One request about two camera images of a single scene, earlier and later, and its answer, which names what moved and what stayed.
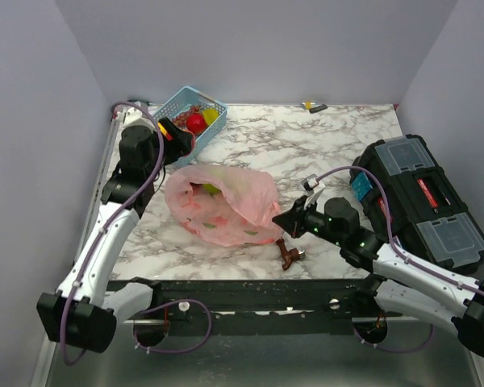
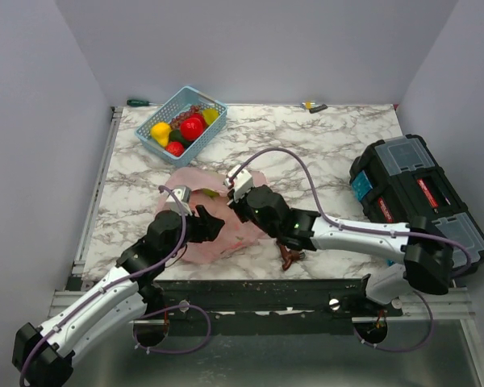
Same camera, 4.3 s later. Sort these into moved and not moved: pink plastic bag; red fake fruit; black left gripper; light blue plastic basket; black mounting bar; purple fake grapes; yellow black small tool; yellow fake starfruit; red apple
Moved: red fake fruit; black left gripper; pink plastic bag
Not moved: purple fake grapes; red apple; black mounting bar; yellow fake starfruit; yellow black small tool; light blue plastic basket
